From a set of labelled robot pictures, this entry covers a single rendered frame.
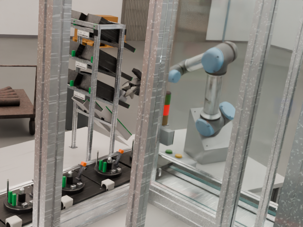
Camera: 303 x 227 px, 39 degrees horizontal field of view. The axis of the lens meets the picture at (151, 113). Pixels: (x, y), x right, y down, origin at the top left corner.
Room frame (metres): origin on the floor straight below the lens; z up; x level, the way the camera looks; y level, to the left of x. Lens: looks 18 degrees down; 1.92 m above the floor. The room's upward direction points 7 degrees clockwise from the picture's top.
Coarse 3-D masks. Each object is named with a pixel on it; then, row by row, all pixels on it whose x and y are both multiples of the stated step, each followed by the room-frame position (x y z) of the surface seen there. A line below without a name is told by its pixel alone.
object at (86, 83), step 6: (84, 78) 2.19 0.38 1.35; (90, 78) 2.16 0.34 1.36; (84, 84) 2.17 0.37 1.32; (90, 84) 2.14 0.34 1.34; (96, 84) 2.12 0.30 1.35; (102, 84) 2.14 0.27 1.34; (96, 90) 2.12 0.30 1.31; (102, 90) 2.15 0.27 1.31; (108, 90) 2.17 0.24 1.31; (102, 96) 2.15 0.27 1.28; (108, 96) 2.17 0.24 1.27; (120, 102) 2.23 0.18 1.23
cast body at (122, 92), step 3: (120, 90) 2.29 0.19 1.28; (123, 90) 2.30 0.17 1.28; (126, 90) 2.30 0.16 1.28; (120, 93) 2.28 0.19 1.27; (123, 93) 2.27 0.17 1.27; (120, 96) 2.26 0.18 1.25; (123, 96) 2.28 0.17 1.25; (126, 96) 2.30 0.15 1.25; (120, 99) 2.26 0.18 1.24; (123, 99) 2.28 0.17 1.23; (126, 99) 2.30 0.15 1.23
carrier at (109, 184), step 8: (96, 160) 1.90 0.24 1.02; (104, 160) 2.01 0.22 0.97; (88, 168) 1.90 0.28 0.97; (96, 168) 1.87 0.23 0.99; (104, 168) 1.84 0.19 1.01; (112, 168) 1.89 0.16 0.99; (120, 168) 1.87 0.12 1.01; (128, 168) 1.95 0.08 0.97; (88, 176) 1.82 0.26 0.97; (96, 176) 1.83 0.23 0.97; (104, 176) 1.82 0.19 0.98; (112, 176) 1.82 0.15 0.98; (120, 176) 1.86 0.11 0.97; (128, 176) 1.87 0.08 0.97; (104, 184) 1.73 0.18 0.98; (112, 184) 1.74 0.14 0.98; (120, 184) 1.79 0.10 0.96
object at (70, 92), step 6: (84, 72) 5.25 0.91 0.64; (72, 90) 4.76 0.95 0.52; (72, 96) 4.77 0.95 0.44; (72, 102) 4.78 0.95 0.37; (66, 108) 4.78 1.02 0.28; (72, 108) 4.78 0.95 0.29; (78, 108) 4.80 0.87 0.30; (66, 114) 4.79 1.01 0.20; (72, 114) 4.79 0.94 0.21; (78, 114) 4.81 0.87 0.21; (66, 120) 4.80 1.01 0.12; (72, 120) 4.80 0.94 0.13; (78, 120) 4.82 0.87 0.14; (84, 120) 4.87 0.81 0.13; (66, 126) 4.80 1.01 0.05; (78, 126) 4.83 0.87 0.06; (84, 126) 4.89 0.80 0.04
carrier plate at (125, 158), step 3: (123, 153) 2.13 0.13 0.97; (126, 153) 2.14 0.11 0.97; (129, 153) 2.14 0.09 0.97; (114, 156) 2.08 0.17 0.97; (123, 156) 2.09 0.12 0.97; (126, 156) 2.10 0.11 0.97; (129, 156) 2.10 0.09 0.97; (120, 159) 2.05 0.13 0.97; (123, 159) 2.05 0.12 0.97; (126, 159) 2.06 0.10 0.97; (129, 159) 2.06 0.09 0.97; (120, 162) 2.03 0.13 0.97; (123, 162) 2.02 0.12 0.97; (126, 162) 2.02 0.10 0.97; (129, 162) 2.03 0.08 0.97; (126, 165) 2.00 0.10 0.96; (129, 165) 1.99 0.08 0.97
